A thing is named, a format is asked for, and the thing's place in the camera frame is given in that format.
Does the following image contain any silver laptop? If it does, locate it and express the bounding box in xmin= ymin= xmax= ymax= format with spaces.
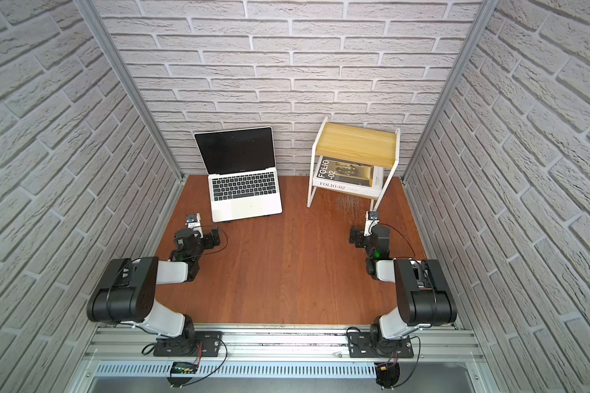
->
xmin=194 ymin=126 xmax=283 ymax=223

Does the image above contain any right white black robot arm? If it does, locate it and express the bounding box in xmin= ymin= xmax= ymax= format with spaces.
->
xmin=347 ymin=221 xmax=457 ymax=358

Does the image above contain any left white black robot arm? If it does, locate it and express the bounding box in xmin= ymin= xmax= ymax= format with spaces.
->
xmin=86 ymin=226 xmax=221 ymax=360

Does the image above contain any Folio-02 book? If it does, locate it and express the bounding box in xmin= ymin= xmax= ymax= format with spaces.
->
xmin=312 ymin=157 xmax=384 ymax=199

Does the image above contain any white wooden-top side shelf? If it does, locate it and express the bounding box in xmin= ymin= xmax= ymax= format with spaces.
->
xmin=306 ymin=120 xmax=401 ymax=211

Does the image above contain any green circuit board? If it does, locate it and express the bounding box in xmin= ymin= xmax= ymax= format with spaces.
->
xmin=170 ymin=362 xmax=198 ymax=376

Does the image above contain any round black connector puck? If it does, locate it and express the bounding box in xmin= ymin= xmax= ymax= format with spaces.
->
xmin=375 ymin=363 xmax=401 ymax=389

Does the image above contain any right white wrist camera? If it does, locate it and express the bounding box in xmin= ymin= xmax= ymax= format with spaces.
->
xmin=364 ymin=211 xmax=380 ymax=237

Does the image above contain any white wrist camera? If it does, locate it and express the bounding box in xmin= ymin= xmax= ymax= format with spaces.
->
xmin=364 ymin=211 xmax=380 ymax=237
xmin=186 ymin=213 xmax=203 ymax=237

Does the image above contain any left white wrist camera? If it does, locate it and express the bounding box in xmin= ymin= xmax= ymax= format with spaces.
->
xmin=186 ymin=213 xmax=203 ymax=237

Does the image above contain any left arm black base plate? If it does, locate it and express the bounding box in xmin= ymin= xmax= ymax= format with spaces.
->
xmin=152 ymin=331 xmax=223 ymax=358

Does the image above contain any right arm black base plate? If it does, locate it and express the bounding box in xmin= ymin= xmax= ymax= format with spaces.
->
xmin=346 ymin=329 xmax=414 ymax=360

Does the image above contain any aluminium mounting rail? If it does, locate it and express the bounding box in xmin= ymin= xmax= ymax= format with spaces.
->
xmin=79 ymin=324 xmax=485 ymax=379

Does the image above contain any right aluminium corner post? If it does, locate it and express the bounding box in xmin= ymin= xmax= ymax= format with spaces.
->
xmin=402 ymin=0 xmax=499 ymax=185

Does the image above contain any aluminium corner post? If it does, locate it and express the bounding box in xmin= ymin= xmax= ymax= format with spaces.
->
xmin=402 ymin=0 xmax=499 ymax=185
xmin=75 ymin=0 xmax=185 ymax=182

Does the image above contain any left aluminium corner post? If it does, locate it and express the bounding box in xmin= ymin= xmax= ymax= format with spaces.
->
xmin=75 ymin=0 xmax=185 ymax=182

